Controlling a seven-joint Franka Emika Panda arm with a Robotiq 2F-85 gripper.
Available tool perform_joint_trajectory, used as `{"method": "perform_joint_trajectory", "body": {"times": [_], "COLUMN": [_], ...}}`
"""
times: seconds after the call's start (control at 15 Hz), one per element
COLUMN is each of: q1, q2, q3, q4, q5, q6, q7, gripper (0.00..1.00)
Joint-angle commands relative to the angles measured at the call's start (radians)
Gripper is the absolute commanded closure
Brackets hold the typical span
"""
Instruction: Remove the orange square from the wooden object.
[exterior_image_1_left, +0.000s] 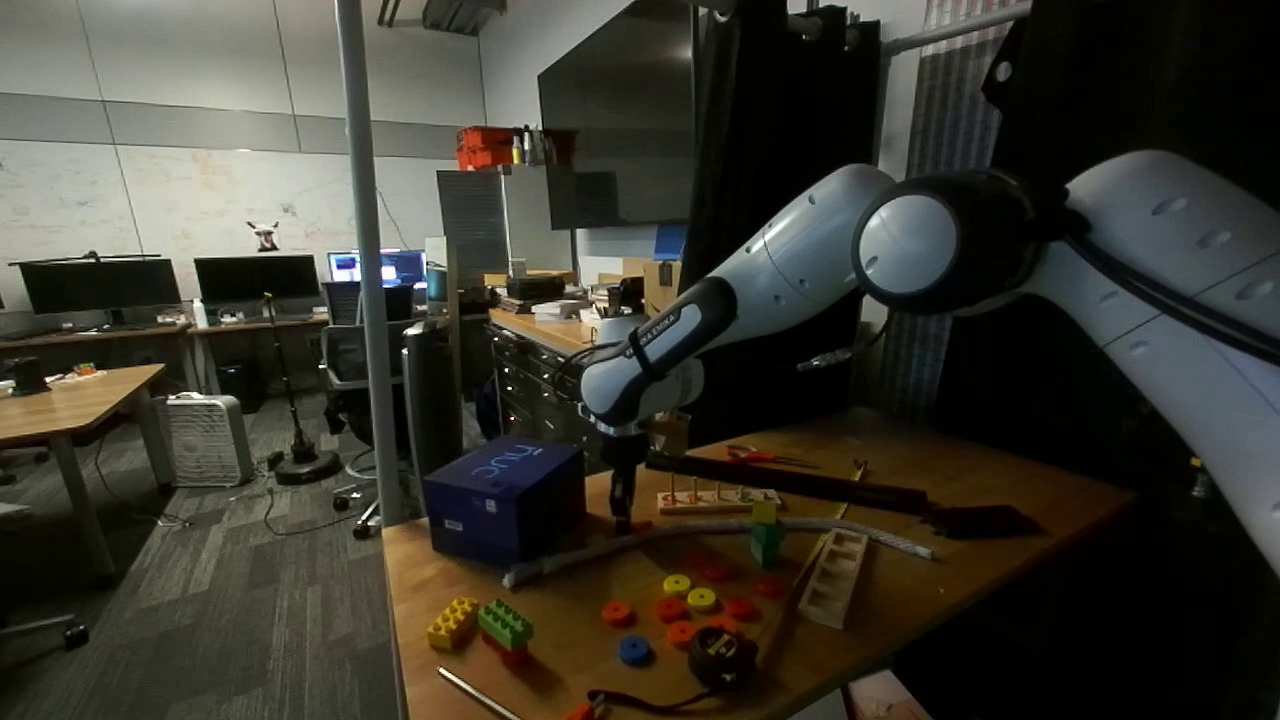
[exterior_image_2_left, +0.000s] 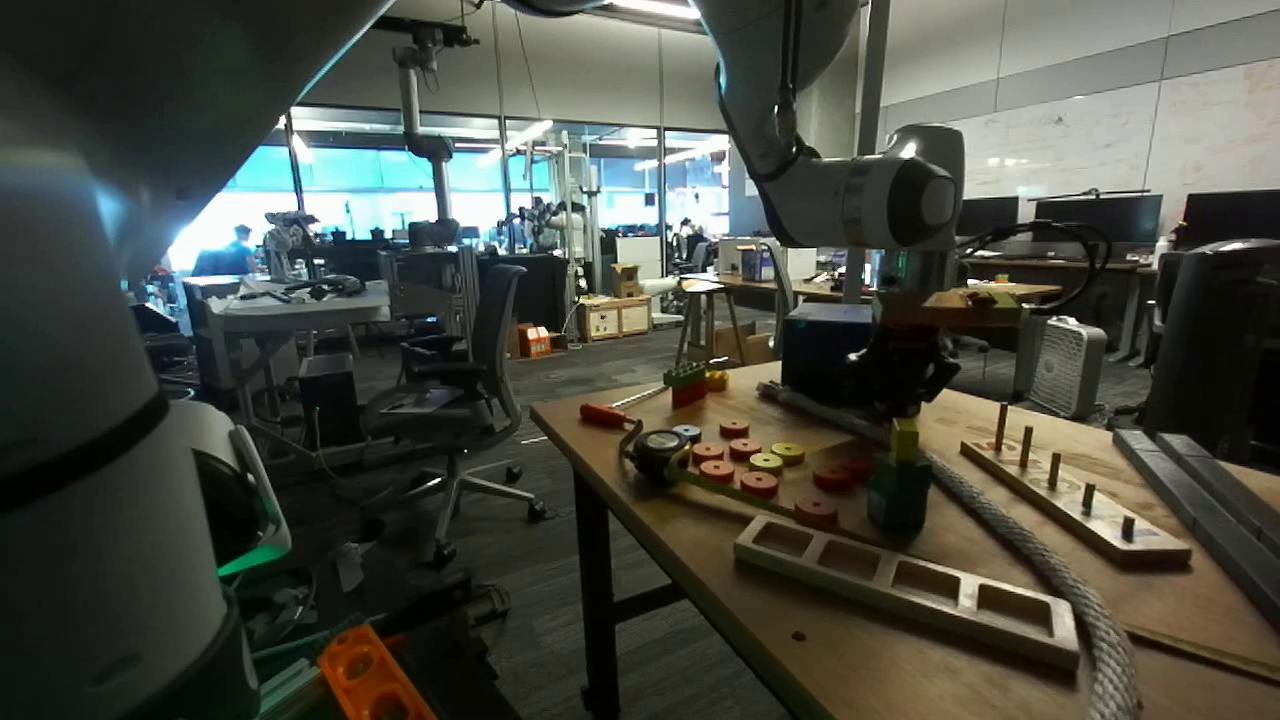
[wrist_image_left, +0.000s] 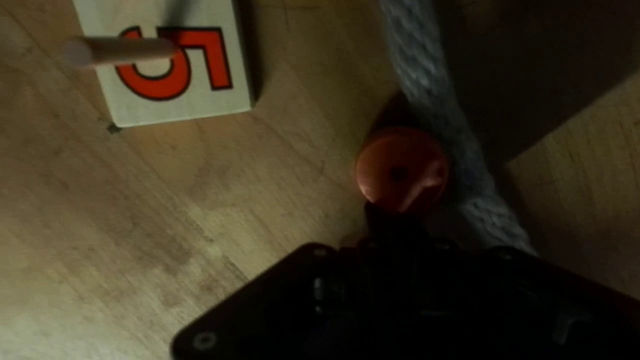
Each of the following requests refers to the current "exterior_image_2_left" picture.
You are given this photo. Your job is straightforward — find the grey metal rails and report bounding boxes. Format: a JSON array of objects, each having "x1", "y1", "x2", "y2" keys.
[{"x1": 1111, "y1": 429, "x2": 1280, "y2": 627}]

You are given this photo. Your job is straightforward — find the black monitor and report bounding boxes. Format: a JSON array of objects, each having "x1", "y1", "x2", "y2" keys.
[
  {"x1": 955, "y1": 194, "x2": 1020, "y2": 239},
  {"x1": 1032, "y1": 194, "x2": 1162, "y2": 257}
]

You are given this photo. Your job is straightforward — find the yellow green disc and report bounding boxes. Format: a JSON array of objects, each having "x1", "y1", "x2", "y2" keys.
[{"x1": 748, "y1": 440, "x2": 803, "y2": 473}]

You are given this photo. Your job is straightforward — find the red disc centre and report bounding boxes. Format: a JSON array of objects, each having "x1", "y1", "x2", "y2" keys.
[{"x1": 742, "y1": 473, "x2": 780, "y2": 501}]

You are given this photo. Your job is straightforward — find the black office chair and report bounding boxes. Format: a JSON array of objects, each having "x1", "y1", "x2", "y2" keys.
[{"x1": 371, "y1": 259, "x2": 543, "y2": 566}]

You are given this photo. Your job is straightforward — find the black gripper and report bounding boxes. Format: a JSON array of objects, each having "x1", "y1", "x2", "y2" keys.
[{"x1": 844, "y1": 293, "x2": 960, "y2": 414}]

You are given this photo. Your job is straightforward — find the red disc right pair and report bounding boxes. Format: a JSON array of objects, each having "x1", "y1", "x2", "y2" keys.
[{"x1": 814, "y1": 455, "x2": 874, "y2": 497}]

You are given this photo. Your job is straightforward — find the red handled screwdriver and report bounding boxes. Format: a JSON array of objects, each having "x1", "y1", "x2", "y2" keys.
[{"x1": 578, "y1": 383, "x2": 664, "y2": 429}]

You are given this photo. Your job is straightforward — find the wooden stool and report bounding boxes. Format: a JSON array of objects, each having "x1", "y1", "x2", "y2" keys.
[{"x1": 676, "y1": 275, "x2": 743, "y2": 369}]

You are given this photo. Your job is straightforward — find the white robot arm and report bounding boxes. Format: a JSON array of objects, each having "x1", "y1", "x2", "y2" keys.
[{"x1": 696, "y1": 0, "x2": 963, "y2": 250}]

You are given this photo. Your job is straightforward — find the orange plastic crate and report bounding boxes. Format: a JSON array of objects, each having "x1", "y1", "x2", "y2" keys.
[{"x1": 320, "y1": 624, "x2": 436, "y2": 720}]

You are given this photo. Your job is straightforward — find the black box on table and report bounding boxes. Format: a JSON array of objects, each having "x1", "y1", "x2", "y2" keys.
[{"x1": 780, "y1": 305, "x2": 875, "y2": 404}]

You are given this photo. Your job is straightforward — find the silver suitcase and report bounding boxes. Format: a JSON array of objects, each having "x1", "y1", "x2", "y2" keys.
[{"x1": 1017, "y1": 317, "x2": 1109, "y2": 414}]

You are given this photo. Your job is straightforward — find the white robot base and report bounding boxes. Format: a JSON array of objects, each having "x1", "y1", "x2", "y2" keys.
[{"x1": 0, "y1": 0, "x2": 391, "y2": 720}]

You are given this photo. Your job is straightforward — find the black monitor left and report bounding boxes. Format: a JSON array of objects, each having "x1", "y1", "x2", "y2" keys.
[{"x1": 955, "y1": 194, "x2": 1020, "y2": 239}]

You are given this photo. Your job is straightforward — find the wooden peg board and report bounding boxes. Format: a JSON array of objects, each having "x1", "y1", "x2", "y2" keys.
[{"x1": 960, "y1": 409, "x2": 1194, "y2": 570}]

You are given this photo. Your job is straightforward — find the black monitor middle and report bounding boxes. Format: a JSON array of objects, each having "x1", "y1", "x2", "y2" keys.
[{"x1": 1032, "y1": 194, "x2": 1162, "y2": 257}]

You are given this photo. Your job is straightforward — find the red green block far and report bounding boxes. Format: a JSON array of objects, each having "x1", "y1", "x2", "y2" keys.
[{"x1": 664, "y1": 369, "x2": 729, "y2": 409}]

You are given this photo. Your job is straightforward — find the wooden slotted tray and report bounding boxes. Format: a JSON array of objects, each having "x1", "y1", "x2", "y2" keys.
[{"x1": 732, "y1": 517, "x2": 1080, "y2": 667}]

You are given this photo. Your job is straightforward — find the grey braided hose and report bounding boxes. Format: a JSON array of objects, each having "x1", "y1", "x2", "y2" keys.
[{"x1": 760, "y1": 381, "x2": 1149, "y2": 720}]

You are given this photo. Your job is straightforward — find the cardboard box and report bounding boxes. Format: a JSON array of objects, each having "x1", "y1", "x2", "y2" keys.
[{"x1": 578, "y1": 297, "x2": 651, "y2": 339}]

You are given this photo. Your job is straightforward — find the red disc front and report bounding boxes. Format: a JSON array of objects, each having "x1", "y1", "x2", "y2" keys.
[{"x1": 794, "y1": 501, "x2": 841, "y2": 526}]

